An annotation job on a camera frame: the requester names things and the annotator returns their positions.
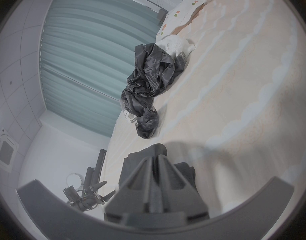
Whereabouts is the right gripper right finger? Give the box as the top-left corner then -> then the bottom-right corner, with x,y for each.
157,155 -> 210,221

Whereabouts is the blue-green curtain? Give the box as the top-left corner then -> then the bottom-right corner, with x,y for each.
39,0 -> 166,100
39,66 -> 121,138

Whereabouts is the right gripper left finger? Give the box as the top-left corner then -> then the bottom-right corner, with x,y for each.
105,155 -> 157,221

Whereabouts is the black satin garment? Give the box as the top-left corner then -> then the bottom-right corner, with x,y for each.
120,43 -> 189,139

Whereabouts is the grey and white garment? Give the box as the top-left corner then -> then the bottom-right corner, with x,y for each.
121,35 -> 196,124

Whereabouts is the white printed pillow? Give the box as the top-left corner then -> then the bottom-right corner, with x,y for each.
155,0 -> 209,42

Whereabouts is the white ceiling air vent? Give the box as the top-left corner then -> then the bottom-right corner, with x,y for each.
0,128 -> 19,172

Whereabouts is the black T-shirt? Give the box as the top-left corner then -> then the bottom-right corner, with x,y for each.
118,144 -> 200,197

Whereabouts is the bed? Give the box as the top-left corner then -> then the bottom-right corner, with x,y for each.
101,0 -> 306,221

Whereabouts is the grey bedside table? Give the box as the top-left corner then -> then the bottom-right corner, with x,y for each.
157,8 -> 169,22

